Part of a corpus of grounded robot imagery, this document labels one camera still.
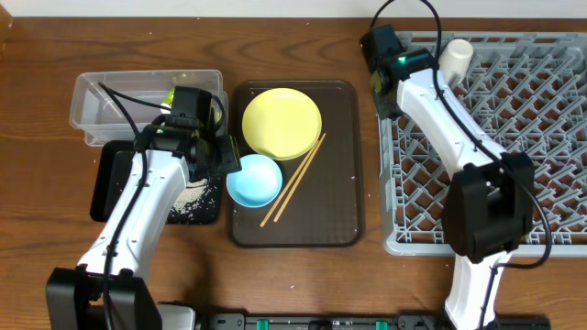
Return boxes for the rice grains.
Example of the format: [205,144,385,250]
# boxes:
[170,179,214,221]

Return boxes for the blue bowl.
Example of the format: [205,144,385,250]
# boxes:
[227,154,283,208]

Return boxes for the white cup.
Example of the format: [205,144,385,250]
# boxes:
[439,38,474,84]

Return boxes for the green snack wrapper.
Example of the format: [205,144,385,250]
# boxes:
[161,89,175,108]

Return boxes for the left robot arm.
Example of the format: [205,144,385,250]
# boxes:
[46,125,241,329]

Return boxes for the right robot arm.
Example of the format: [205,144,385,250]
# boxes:
[363,46,551,329]

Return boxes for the grey dishwasher rack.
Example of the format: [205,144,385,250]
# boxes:
[379,31,586,258]

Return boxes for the black tray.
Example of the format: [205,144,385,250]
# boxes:
[90,140,222,225]

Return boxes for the yellow plate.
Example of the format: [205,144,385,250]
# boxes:
[241,88,323,160]

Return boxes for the wooden chopstick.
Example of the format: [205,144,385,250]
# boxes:
[273,133,327,223]
[260,143,316,227]

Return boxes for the clear plastic bin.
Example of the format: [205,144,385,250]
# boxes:
[70,70,228,147]

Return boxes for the brown serving tray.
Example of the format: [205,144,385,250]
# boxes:
[227,80,364,248]

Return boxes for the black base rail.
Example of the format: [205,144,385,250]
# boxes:
[158,302,551,330]

